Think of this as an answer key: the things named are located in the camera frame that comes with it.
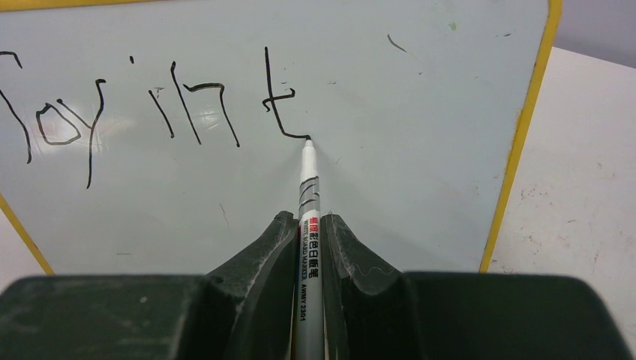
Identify yellow framed whiteboard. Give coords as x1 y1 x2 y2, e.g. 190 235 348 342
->
1 1 563 274

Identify black white marker pen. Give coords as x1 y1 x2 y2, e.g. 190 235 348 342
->
292 139 325 359

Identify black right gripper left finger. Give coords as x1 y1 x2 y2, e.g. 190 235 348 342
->
1 211 299 359

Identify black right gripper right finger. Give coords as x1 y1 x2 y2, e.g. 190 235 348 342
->
320 214 632 359

